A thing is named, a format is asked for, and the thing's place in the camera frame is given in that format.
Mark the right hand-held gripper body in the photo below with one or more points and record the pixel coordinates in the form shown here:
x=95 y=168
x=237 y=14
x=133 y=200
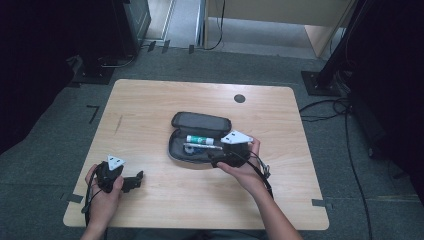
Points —
x=235 y=151

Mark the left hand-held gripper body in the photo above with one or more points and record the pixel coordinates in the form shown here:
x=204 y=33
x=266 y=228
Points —
x=108 y=174

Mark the white green glue stick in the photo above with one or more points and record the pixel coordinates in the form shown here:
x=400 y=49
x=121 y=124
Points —
x=200 y=139

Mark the black zip pencil case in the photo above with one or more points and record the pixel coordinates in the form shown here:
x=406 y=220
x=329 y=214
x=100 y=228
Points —
x=200 y=124

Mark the person's left hand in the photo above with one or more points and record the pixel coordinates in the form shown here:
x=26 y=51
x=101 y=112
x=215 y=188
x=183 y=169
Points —
x=105 y=203

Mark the person's right hand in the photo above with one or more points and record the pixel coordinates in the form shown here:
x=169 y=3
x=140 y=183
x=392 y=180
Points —
x=248 y=178

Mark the grey floor tape strip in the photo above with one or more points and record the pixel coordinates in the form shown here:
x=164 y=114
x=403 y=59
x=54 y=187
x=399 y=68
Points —
x=74 y=198
x=320 y=202

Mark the black round table grommet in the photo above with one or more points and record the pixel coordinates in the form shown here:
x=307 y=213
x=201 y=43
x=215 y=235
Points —
x=239 y=98

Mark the black metal stand with base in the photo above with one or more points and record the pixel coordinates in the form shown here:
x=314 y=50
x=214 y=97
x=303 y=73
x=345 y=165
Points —
x=328 y=73

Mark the dark curtain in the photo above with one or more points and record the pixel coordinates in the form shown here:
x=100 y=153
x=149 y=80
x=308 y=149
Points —
x=396 y=83
x=30 y=66

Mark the light wooden furniture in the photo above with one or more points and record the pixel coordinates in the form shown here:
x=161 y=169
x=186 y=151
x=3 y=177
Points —
x=266 y=11

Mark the black cabinet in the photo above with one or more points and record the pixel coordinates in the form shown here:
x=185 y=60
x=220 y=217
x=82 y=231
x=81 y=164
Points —
x=126 y=26

